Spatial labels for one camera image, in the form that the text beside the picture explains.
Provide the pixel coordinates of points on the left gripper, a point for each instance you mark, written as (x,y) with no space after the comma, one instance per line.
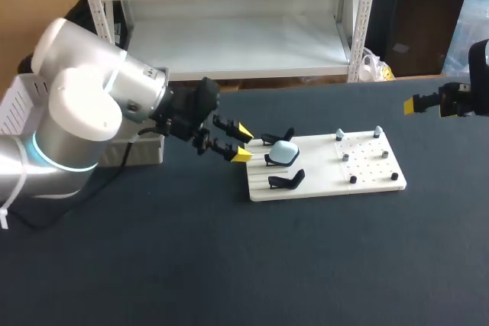
(187,108)

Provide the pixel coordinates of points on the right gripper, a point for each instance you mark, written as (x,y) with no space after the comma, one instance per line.
(458,99)

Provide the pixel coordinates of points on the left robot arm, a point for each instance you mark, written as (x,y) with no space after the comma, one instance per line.
(80,85)

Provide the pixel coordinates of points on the pale blue earbud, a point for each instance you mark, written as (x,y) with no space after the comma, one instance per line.
(339,134)
(378,131)

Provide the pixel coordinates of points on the pale blue earbud case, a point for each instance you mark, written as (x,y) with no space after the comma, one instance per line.
(283,152)

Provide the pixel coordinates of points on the white plate with black stands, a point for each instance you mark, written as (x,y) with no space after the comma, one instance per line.
(332,173)

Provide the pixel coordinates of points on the white plastic bag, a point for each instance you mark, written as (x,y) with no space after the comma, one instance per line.
(376,66)

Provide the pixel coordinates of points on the dark cabinet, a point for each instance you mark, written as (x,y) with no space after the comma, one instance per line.
(420,17)

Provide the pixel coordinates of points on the large clear water bottle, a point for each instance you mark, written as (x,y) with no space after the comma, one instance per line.
(471,32)

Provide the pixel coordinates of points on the white metal shelf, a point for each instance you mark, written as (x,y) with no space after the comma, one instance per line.
(237,28)

